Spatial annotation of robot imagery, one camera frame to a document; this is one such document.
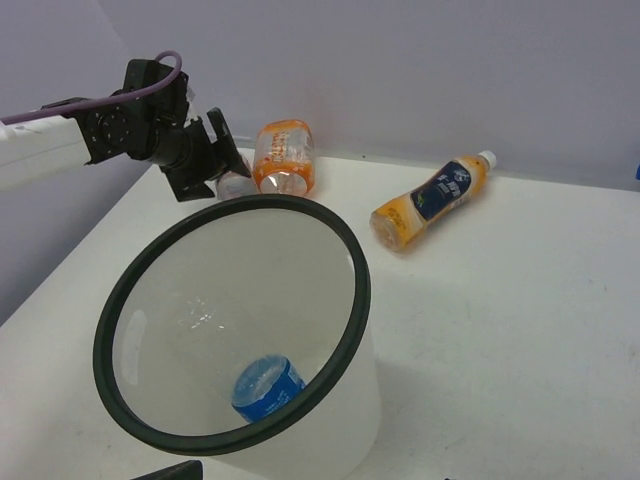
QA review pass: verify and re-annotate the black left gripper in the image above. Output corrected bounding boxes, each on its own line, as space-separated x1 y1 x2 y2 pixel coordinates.
64 73 251 202

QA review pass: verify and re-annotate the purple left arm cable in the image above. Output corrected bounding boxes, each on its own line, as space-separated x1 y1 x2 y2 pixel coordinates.
0 50 183 126

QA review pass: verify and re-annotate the white bin with black rim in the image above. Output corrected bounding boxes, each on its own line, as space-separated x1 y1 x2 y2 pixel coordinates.
93 195 381 479

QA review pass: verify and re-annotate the large orange label bottle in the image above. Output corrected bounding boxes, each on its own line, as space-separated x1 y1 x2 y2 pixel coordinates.
253 119 315 197

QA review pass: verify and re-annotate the blue label water bottle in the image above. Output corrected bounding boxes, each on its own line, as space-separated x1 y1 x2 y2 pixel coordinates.
231 354 306 423

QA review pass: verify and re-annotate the orange juice bottle dark label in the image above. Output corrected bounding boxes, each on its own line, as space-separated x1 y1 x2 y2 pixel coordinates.
370 150 497 252

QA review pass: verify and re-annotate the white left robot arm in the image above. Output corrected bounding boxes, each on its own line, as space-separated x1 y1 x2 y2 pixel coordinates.
1 51 251 202

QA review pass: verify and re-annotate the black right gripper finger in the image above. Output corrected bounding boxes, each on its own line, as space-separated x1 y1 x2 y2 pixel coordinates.
132 460 203 480

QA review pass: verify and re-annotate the small clear bottle blue label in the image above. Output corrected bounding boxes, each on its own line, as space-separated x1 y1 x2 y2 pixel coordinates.
215 154 259 201

